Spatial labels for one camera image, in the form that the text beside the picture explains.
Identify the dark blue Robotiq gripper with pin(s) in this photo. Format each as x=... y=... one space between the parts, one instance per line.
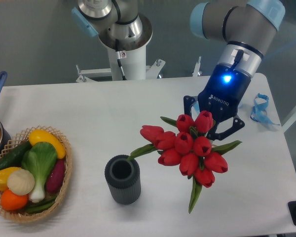
x=221 y=96

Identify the red tulip bouquet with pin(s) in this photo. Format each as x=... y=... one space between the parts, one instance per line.
x=190 y=149

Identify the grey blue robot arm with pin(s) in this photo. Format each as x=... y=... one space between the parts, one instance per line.
x=247 y=30

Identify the dark grey ribbed vase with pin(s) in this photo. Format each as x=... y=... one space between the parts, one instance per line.
x=123 y=179

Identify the blue ribbon strip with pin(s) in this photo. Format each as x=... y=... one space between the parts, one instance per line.
x=259 y=113

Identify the purple sweet potato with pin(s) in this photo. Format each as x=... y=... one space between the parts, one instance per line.
x=55 y=180

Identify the green bok choy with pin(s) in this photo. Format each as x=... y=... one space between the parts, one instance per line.
x=39 y=161

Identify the green bean pods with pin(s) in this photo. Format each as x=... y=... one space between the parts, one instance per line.
x=40 y=206

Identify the white steamed bun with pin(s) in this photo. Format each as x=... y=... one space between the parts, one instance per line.
x=21 y=182

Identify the green cucumber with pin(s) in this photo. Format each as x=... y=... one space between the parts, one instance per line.
x=15 y=156

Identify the woven wicker basket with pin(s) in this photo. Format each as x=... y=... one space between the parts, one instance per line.
x=20 y=216

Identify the orange fruit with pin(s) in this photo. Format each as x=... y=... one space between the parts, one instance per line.
x=10 y=201

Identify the yellow bell pepper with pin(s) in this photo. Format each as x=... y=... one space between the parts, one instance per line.
x=4 y=175

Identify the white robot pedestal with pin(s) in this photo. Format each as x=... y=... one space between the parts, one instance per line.
x=129 y=65

